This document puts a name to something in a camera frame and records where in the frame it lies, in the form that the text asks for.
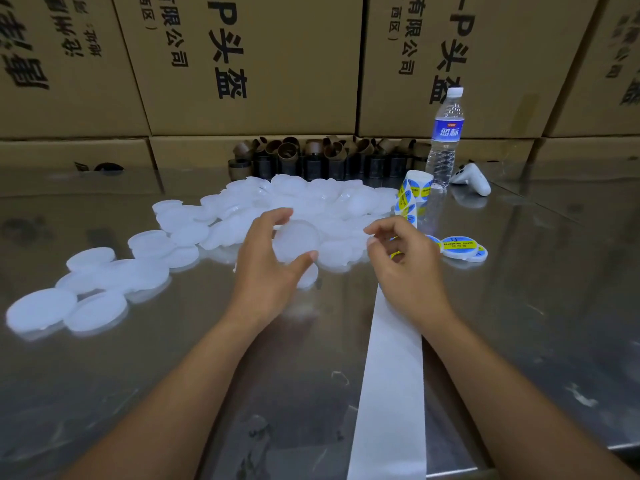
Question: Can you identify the person's right hand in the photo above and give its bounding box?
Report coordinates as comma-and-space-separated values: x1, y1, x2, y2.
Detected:
363, 215, 456, 331

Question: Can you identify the person's left hand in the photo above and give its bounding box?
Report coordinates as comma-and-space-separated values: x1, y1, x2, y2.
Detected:
225, 207, 319, 331

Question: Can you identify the pile of white plastic lids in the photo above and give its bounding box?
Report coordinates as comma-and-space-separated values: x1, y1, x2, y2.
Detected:
5, 173, 401, 341

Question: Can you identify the sticker roll with backing strip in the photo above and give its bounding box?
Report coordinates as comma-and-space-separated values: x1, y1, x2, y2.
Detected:
347, 169, 436, 480

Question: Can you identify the person's left forearm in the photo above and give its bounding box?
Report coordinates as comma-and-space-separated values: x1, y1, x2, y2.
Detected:
60, 307, 266, 480

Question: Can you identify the person's right forearm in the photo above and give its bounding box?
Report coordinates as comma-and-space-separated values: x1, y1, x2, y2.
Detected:
425, 307, 640, 480

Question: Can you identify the white handheld controller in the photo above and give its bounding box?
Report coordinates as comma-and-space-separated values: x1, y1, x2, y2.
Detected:
450, 161, 493, 198

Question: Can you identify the row of dark cardboard tubes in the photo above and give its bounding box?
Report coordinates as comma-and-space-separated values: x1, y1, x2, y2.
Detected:
228, 137, 431, 183

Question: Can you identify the clear plastic water bottle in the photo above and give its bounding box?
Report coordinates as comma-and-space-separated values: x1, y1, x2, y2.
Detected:
426, 87, 466, 188

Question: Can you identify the stack of brown cardboard boxes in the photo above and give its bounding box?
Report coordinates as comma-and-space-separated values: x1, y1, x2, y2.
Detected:
0, 0, 640, 171

